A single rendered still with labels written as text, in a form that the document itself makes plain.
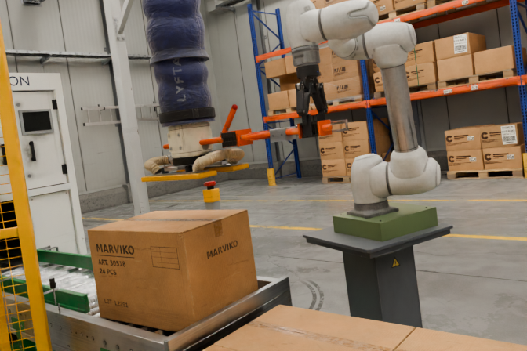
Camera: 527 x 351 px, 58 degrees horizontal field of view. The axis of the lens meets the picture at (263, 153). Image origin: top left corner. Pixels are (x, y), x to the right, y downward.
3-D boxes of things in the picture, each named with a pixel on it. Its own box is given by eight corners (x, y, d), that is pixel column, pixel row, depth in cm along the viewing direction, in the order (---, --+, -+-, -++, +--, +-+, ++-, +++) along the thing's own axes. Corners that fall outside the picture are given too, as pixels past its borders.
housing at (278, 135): (270, 142, 166) (268, 129, 166) (281, 140, 171) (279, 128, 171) (286, 140, 161) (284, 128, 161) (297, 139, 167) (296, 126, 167)
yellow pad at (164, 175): (140, 182, 195) (139, 170, 195) (160, 178, 203) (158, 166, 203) (198, 179, 174) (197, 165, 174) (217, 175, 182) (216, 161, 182)
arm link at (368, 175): (358, 198, 235) (352, 153, 234) (395, 196, 227) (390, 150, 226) (349, 205, 221) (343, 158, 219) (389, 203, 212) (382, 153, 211)
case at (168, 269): (99, 317, 214) (86, 229, 212) (166, 287, 246) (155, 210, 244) (197, 337, 178) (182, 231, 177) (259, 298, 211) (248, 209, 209)
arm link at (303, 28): (283, 49, 155) (321, 41, 149) (277, 1, 154) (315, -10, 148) (296, 52, 164) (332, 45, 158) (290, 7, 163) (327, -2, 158)
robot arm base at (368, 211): (372, 205, 240) (370, 195, 240) (400, 210, 220) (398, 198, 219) (340, 213, 233) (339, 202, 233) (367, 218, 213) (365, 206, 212)
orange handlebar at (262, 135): (145, 153, 210) (143, 145, 209) (194, 146, 233) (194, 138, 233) (327, 133, 152) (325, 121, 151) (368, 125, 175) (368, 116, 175)
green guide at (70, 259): (29, 260, 357) (27, 248, 357) (42, 255, 365) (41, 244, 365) (164, 281, 255) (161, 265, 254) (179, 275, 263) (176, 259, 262)
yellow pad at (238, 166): (176, 175, 210) (174, 163, 210) (193, 171, 218) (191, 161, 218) (233, 171, 189) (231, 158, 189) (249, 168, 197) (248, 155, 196)
